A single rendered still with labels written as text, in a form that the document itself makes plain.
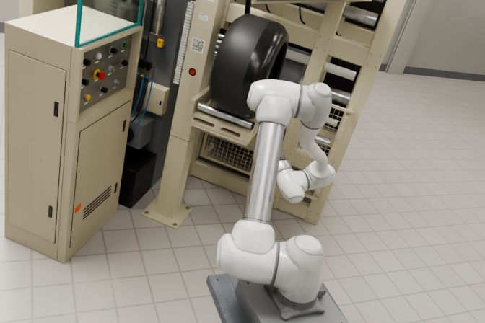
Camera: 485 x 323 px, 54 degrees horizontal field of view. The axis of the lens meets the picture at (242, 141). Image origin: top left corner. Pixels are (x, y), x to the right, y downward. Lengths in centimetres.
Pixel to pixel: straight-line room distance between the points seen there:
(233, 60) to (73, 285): 146
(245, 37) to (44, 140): 112
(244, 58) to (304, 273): 117
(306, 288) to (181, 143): 146
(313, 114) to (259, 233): 50
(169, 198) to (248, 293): 143
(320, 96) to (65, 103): 119
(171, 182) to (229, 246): 145
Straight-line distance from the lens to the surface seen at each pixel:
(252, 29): 250
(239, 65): 242
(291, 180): 225
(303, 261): 170
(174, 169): 304
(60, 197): 263
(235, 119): 265
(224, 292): 197
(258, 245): 171
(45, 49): 231
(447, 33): 845
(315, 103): 180
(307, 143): 200
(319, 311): 188
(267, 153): 176
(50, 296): 275
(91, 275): 284
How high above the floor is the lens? 205
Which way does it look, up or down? 28 degrees down
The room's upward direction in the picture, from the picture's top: 15 degrees clockwise
